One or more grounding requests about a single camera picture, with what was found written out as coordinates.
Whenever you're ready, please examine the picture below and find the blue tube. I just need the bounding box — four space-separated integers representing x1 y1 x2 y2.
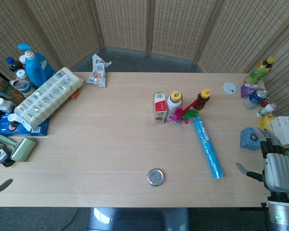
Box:
192 117 225 180

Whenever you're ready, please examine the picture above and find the long white plastic-wrapped package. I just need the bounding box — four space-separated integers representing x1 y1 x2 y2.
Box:
13 67 84 128

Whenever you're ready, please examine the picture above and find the white snack bag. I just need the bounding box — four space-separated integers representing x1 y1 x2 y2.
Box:
86 53 112 88

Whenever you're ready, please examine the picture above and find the green lint roller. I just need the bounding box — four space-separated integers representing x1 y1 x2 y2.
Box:
0 133 37 162

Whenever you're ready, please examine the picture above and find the woven wooden folding screen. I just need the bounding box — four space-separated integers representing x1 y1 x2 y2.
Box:
0 0 289 126

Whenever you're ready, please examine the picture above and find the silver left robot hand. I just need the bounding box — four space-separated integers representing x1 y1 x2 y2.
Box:
0 179 14 196

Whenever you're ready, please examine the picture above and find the blue drink can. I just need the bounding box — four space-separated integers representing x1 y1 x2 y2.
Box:
244 88 268 109

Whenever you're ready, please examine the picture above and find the amber honey bottle yellow cap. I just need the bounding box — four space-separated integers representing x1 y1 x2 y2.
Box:
192 89 211 111

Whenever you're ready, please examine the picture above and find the dark sauce bottle blue cap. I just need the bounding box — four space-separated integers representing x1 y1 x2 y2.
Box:
6 57 24 73

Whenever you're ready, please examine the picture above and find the yellow bag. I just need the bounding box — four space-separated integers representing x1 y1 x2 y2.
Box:
258 115 280 132

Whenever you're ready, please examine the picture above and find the red and white carton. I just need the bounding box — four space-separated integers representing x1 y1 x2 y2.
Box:
153 92 169 125

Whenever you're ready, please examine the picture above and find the green bottle yellow cap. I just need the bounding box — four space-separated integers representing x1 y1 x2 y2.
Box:
245 56 277 85

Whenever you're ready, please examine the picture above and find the colourful feather shuttlecock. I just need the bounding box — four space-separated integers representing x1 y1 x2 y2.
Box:
168 97 203 127

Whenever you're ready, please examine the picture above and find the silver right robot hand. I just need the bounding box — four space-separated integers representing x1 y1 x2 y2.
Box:
236 128 289 193

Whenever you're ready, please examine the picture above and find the light blue cube box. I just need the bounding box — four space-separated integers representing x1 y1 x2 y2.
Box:
239 127 263 151

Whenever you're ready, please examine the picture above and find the blue cookie box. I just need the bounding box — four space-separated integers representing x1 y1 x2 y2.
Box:
0 114 50 137

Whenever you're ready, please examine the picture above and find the white cardboard box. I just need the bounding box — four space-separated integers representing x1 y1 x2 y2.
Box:
270 115 289 147

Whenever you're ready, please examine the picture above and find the small white green-label bottle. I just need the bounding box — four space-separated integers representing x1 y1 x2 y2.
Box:
256 103 277 118

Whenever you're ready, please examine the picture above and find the clear jar white lid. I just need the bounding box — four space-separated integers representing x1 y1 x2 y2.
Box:
14 68 29 81

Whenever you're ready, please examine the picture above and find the white bottle yellow cap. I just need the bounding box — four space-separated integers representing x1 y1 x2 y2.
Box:
165 90 184 121

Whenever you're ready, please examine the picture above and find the purple box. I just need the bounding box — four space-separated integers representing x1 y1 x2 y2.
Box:
240 83 260 99

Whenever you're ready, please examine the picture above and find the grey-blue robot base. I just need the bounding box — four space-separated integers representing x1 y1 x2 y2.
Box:
86 206 191 231

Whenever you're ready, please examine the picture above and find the blue detergent pump bottle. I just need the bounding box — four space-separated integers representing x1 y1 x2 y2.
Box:
17 43 57 89

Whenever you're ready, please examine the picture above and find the white pill bottle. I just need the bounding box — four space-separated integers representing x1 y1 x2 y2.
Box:
0 97 16 114

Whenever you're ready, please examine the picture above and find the round silver tin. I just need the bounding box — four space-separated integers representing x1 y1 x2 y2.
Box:
146 168 165 187

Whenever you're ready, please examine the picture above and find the brown tea bottle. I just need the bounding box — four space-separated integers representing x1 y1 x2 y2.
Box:
0 76 25 104

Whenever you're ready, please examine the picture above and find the dark jar with label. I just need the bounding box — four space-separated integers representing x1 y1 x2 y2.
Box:
0 141 15 168

